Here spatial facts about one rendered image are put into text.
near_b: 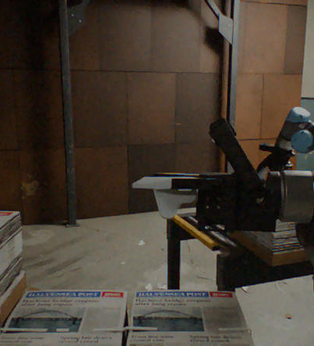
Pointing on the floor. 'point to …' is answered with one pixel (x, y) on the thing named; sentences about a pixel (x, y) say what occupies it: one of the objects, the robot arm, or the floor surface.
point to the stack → (4, 337)
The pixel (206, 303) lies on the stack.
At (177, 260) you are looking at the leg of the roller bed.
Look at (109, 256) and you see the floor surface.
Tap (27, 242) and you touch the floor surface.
